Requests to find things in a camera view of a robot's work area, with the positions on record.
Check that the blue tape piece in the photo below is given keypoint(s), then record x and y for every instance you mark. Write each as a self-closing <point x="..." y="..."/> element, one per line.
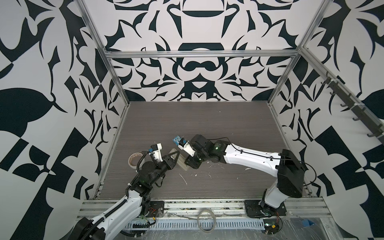
<point x="307" y="223"/>

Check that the white remote control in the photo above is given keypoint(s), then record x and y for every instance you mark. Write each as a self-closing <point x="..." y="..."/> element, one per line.
<point x="181" y="161"/>

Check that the white slotted cable duct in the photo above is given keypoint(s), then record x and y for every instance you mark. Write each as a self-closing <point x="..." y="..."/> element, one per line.
<point x="185" y="224"/>

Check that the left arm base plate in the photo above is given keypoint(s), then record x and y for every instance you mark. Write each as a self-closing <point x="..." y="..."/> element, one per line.
<point x="154" y="208"/>

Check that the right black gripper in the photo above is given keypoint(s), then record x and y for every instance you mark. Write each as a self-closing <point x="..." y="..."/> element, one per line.
<point x="191" y="162"/>

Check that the wall hook rail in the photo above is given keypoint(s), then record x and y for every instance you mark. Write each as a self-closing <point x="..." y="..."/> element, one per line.
<point x="350" y="102"/>

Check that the blue owl toy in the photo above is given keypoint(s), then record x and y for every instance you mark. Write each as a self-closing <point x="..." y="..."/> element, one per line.
<point x="177" y="139"/>

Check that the small green circuit board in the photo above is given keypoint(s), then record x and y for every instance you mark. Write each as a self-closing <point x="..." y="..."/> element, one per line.
<point x="272" y="227"/>

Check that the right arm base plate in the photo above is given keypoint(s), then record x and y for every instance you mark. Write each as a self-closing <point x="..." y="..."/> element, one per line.
<point x="255" y="210"/>

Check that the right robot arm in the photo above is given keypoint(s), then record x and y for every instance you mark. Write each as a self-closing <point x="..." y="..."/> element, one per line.
<point x="284" y="166"/>

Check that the beige tape roll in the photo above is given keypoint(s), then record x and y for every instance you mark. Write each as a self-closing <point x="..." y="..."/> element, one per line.
<point x="134" y="159"/>

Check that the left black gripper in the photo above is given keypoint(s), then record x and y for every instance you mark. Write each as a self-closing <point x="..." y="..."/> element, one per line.
<point x="166" y="158"/>

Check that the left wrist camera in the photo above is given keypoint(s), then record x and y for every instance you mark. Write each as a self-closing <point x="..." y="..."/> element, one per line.
<point x="155" y="153"/>

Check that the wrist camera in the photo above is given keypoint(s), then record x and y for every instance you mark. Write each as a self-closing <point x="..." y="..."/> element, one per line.
<point x="155" y="153"/>
<point x="185" y="146"/>

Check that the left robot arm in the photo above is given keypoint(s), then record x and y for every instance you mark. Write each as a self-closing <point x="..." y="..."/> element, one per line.
<point x="136" y="202"/>

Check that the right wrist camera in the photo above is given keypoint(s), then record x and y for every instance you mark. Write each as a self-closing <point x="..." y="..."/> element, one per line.
<point x="185" y="146"/>

